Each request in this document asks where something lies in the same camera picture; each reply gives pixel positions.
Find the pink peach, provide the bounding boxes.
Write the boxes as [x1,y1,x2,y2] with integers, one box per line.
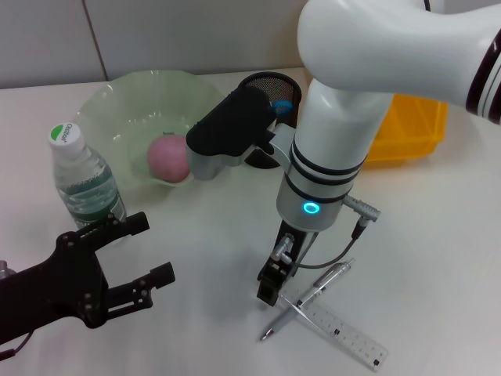
[146,135,193,184]

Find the blue scissors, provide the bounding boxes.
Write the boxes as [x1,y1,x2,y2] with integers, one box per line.
[272,99,294,117]

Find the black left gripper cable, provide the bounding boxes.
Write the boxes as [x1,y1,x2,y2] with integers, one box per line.
[0,331,34,360]

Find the clear plastic ruler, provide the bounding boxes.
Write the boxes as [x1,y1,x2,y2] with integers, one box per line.
[279,289,389,371]

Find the clear green-label water bottle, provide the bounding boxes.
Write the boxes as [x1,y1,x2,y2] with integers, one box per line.
[48,121,128,230]

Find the yellow plastic bin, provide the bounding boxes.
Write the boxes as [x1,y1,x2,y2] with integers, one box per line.
[362,93,449,168]

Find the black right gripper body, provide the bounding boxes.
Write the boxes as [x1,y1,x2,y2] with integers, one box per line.
[261,219,319,280]

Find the silver pen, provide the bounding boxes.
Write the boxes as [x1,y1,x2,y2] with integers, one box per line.
[258,257,356,342]

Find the black mesh pen cup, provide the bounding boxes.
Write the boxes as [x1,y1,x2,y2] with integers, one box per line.
[238,72,303,170]

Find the green glass fruit plate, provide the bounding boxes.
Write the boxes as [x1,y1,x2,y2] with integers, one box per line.
[74,69,228,190]

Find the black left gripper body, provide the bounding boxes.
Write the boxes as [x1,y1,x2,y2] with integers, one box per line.
[0,231,110,346]

